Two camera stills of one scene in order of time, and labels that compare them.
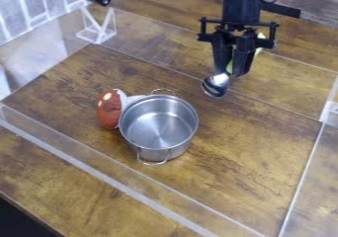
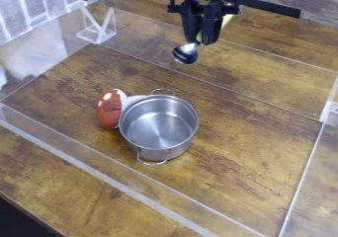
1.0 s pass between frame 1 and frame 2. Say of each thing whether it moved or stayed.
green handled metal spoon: moved
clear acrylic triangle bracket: stayed
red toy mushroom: stayed
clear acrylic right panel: stayed
